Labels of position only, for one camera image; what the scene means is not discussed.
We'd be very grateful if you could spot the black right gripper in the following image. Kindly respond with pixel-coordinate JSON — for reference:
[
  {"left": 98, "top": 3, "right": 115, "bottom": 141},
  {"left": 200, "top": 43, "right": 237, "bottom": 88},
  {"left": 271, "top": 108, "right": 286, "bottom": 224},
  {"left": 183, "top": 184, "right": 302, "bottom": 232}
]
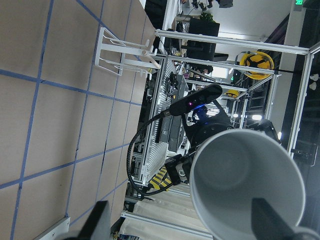
[{"left": 163, "top": 99, "right": 282, "bottom": 186}]

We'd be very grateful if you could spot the white wire cup rack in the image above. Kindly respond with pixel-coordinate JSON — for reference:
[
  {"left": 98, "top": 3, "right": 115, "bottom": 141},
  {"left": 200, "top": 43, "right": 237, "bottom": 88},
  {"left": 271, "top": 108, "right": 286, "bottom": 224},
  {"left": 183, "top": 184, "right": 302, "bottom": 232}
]
[{"left": 94, "top": 27, "right": 161, "bottom": 78}]

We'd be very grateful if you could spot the yellow hard hat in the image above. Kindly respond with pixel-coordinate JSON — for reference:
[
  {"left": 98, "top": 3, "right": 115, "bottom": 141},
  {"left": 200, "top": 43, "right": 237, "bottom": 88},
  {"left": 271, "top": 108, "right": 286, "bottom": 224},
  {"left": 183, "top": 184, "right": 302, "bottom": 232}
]
[{"left": 239, "top": 51, "right": 274, "bottom": 80}]

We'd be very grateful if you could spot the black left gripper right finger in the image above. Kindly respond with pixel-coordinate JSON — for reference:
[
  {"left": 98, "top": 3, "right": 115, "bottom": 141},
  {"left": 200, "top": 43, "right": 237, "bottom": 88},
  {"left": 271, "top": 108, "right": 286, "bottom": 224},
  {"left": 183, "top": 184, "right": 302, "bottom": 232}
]
[{"left": 251, "top": 197, "right": 320, "bottom": 240}]

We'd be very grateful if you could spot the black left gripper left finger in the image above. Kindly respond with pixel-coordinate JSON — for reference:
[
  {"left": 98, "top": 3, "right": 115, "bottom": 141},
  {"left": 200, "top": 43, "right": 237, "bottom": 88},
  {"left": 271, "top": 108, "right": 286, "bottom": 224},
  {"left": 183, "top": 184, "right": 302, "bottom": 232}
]
[{"left": 66, "top": 200, "right": 111, "bottom": 240}]

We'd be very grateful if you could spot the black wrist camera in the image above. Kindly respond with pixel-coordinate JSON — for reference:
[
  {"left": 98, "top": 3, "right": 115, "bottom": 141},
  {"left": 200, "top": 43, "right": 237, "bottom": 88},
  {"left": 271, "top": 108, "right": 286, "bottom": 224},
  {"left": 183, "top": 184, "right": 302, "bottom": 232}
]
[{"left": 168, "top": 84, "right": 223, "bottom": 116}]

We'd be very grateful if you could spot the black braided cable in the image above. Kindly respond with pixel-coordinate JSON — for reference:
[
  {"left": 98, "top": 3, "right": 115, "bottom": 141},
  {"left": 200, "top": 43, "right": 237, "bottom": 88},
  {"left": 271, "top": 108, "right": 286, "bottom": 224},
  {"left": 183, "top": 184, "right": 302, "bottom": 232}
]
[{"left": 126, "top": 111, "right": 173, "bottom": 197}]

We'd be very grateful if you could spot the grey plastic cup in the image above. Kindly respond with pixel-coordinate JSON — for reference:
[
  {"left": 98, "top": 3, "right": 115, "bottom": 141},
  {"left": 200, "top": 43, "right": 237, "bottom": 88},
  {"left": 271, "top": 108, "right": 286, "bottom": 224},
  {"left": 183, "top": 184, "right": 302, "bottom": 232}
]
[{"left": 189, "top": 129, "right": 306, "bottom": 240}]

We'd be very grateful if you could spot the aluminium extrusion cage frame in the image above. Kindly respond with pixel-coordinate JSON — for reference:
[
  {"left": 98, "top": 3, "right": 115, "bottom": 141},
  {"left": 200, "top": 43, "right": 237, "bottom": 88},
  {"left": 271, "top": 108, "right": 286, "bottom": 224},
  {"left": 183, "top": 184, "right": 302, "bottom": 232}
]
[{"left": 121, "top": 28, "right": 320, "bottom": 238}]

